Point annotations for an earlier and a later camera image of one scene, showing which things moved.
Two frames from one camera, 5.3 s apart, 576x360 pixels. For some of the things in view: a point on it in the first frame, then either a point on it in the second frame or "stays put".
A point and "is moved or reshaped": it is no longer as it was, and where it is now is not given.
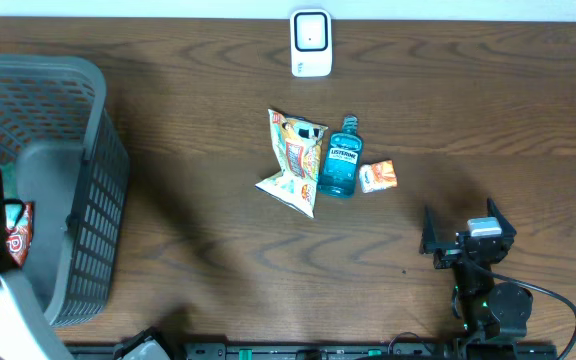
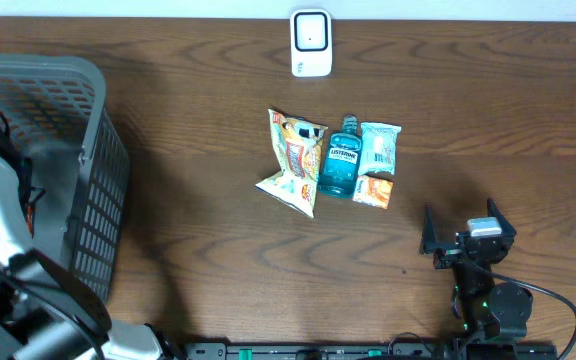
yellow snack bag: x=299 y=146 stays put
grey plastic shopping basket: x=44 y=116 stays put
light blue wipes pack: x=9 y=174 is moved or reshaped
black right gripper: x=448 y=253 stays put
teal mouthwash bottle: x=341 y=164 stays put
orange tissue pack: x=377 y=176 → x=372 y=191
